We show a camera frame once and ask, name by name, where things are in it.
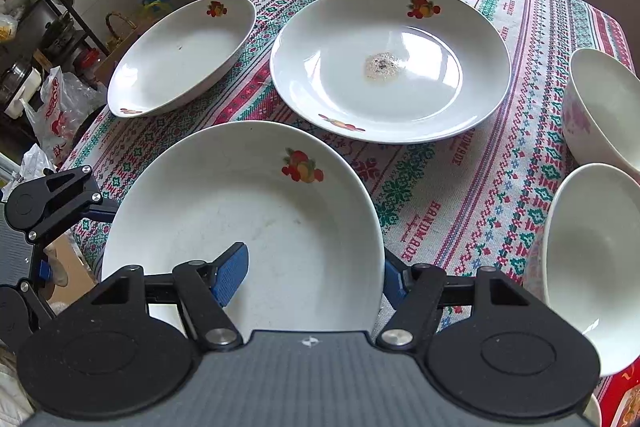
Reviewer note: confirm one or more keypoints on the red printed cloth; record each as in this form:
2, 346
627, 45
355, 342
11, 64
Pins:
625, 397

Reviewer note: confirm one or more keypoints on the wicker basket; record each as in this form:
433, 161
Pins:
106, 29

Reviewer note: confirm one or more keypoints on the dark cooking pot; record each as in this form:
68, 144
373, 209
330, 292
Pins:
57, 32

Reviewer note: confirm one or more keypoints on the white and red plastic bag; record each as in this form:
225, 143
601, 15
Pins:
55, 107

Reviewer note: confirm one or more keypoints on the red container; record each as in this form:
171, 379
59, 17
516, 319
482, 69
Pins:
87, 58

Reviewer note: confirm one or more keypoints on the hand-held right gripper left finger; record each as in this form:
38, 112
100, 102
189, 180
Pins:
231, 274

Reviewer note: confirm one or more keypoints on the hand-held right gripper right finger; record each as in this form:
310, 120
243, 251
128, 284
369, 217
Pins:
395, 284

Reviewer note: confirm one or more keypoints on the white stained fruit print plate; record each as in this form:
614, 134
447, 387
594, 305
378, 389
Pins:
400, 37

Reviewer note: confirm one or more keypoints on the white bowl pink flower print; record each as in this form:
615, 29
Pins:
610, 107

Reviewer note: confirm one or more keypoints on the white ceramic bowl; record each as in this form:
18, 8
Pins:
595, 257
593, 412

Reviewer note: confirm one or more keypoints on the brown cardboard box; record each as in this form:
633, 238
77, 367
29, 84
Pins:
70, 267
107, 69

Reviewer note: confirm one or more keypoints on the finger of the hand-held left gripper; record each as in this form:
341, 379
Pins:
45, 269
75, 187

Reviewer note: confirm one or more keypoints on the white rice cooker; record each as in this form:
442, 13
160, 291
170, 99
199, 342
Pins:
25, 89

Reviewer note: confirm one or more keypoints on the black metal rack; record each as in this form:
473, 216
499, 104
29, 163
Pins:
75, 18

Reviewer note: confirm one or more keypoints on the patterned striped tablecloth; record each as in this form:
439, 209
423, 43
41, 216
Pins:
450, 187

